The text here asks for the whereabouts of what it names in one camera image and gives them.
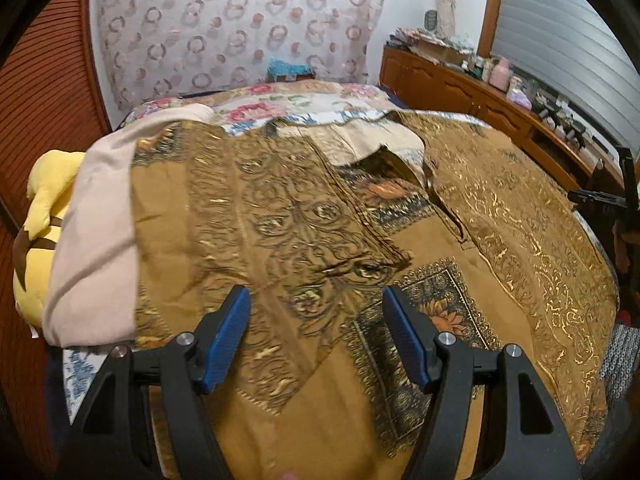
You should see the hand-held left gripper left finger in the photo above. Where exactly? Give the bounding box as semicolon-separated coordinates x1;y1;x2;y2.
57;284;252;480

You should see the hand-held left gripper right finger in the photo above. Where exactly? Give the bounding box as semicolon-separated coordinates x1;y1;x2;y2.
382;286;583;480

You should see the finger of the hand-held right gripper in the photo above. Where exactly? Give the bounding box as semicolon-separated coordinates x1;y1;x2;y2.
567;145;640;222

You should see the brown gold patterned garment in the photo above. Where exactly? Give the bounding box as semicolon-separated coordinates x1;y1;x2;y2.
127;110;621;480

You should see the small black tripod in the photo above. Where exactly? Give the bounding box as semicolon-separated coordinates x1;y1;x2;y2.
532;95;566;126
560;115;588;148

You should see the purple tissue pack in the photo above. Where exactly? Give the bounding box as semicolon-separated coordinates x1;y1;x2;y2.
506;87;533;110

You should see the blue floral bed sheet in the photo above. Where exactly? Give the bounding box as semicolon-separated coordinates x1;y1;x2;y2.
62;110;496;423

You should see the beige cloth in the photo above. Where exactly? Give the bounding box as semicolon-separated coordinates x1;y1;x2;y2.
42;104;216;348

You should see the pink thermos jug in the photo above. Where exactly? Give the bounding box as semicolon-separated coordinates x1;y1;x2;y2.
489;57;512;92

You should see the black white patterned cloth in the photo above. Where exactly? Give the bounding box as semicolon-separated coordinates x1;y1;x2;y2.
597;324;640;401

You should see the wooden cabinet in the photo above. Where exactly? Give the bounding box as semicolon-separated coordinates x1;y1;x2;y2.
380;42;626;201

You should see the cardboard box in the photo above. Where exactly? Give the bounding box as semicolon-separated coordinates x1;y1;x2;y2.
412;40;473;66

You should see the yellow plush toy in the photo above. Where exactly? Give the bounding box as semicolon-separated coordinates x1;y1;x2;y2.
12;150;87;317

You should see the pink floral blanket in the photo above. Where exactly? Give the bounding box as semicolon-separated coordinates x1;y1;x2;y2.
122;80;401;136

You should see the teal box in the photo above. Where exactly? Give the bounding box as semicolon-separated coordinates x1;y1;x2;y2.
267;57;311;82

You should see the wooden slatted door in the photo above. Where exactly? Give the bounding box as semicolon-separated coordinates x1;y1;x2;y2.
0;0;113;480

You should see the circle patterned curtain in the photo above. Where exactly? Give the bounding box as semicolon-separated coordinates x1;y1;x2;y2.
95;0;388;111

